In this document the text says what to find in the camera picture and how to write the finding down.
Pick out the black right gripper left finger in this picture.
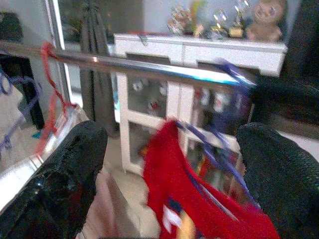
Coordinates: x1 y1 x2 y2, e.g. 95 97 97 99
0 120 109 239

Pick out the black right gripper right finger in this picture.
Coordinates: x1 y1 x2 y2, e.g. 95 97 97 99
236 121 319 239

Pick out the blue plastic hanger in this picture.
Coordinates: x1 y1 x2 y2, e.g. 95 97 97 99
174 57 261 209
0 69 43 155

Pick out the red printed shirt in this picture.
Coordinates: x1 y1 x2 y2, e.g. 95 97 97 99
143 120 281 239

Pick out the red plastic hanger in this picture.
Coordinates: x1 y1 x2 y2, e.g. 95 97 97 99
34 41 78 155

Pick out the dark grey drape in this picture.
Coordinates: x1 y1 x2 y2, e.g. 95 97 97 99
79 0 119 136

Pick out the white display cabinet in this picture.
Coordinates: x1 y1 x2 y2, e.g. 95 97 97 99
113 33 289 180

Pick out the gold trophy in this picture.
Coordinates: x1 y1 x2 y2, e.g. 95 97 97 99
228 0 247 38
210 8 229 39

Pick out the brown stuffed doll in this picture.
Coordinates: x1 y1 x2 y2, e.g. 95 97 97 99
245 0 287 42

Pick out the colourful figurine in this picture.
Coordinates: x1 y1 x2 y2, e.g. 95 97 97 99
166 6 192 34

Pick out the chrome clothes rail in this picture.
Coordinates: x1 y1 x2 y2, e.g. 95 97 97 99
0 40 256 88

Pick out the white window frame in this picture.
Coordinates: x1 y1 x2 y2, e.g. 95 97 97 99
44 0 83 108

